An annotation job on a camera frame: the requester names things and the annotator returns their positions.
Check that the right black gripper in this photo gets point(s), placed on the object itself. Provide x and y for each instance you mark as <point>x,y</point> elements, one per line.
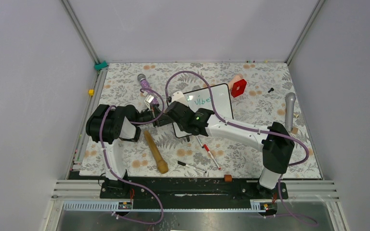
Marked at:
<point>188,107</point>

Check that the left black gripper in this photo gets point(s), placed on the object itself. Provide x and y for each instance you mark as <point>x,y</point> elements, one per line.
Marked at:
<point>164,119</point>

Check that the white whiteboard black frame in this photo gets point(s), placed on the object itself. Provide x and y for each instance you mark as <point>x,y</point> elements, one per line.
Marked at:
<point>214,103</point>

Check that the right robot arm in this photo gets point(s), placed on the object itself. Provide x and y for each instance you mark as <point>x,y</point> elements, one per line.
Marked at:
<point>273,141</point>

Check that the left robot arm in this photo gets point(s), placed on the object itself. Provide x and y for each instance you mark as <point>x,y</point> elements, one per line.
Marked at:
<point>108,125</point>

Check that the red capped marker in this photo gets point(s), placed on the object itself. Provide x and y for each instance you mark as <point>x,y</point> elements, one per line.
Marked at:
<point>211,156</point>

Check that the purple glitter microphone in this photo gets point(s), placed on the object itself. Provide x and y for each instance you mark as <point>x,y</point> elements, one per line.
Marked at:
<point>145,84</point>

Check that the black capped marker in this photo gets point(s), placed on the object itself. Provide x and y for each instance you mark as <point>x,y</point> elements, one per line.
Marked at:
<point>192,167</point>

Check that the red square block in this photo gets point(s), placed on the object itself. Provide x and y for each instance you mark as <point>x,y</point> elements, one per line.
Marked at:
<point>238,88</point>

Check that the brown small block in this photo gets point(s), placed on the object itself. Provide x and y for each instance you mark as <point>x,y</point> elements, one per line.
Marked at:
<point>228,178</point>

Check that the floral patterned mat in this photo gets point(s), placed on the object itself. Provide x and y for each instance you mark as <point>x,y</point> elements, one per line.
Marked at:
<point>255,106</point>

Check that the teal clamp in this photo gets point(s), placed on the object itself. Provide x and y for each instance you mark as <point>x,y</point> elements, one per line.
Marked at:
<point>100,66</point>

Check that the silver grey microphone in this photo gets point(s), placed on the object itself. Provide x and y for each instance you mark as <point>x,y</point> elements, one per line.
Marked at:
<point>290,99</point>

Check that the tan wooden cube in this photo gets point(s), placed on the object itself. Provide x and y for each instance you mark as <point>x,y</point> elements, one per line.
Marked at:
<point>295,130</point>

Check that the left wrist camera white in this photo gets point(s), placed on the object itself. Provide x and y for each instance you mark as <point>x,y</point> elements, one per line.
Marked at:
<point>149,101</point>

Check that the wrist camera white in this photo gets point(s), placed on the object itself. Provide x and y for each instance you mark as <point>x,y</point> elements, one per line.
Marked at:
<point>149,101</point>
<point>178,96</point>

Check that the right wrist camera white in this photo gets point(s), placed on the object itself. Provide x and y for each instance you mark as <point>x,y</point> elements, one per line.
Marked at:
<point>178,96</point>

